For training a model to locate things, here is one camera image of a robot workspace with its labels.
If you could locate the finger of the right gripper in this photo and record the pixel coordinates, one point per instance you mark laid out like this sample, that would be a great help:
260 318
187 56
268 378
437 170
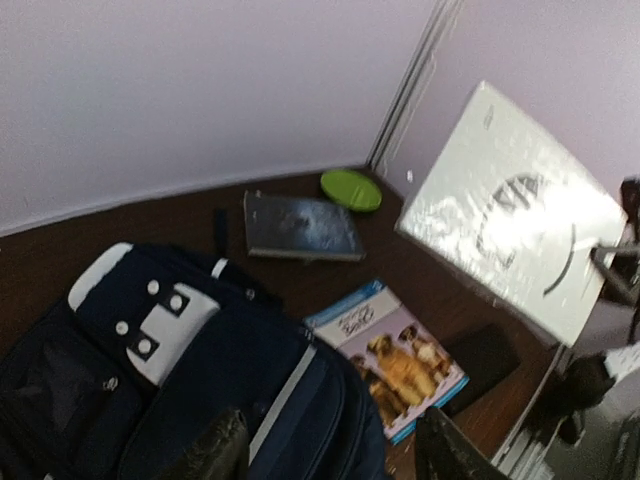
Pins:
619 267

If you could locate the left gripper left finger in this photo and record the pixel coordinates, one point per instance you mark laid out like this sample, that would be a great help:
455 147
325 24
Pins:
221 452

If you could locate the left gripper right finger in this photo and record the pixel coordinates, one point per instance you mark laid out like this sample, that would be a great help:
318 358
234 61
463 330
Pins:
443 452

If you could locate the dog cover book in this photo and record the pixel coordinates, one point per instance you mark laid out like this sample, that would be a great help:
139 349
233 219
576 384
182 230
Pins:
406 369

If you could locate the white grey book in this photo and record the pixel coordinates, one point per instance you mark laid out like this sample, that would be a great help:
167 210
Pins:
512 210

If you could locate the navy blue backpack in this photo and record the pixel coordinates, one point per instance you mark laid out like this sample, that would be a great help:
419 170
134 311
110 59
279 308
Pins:
151 343

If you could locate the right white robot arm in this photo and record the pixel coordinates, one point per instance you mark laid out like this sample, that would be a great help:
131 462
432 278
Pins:
587 380

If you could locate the blue hardcover book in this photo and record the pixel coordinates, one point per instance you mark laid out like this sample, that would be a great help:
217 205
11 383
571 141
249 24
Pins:
299 228

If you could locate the green plate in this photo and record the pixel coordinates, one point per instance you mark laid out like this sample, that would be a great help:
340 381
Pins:
351 190

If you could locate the right metal frame post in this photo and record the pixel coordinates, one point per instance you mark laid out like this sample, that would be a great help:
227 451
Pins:
418 75

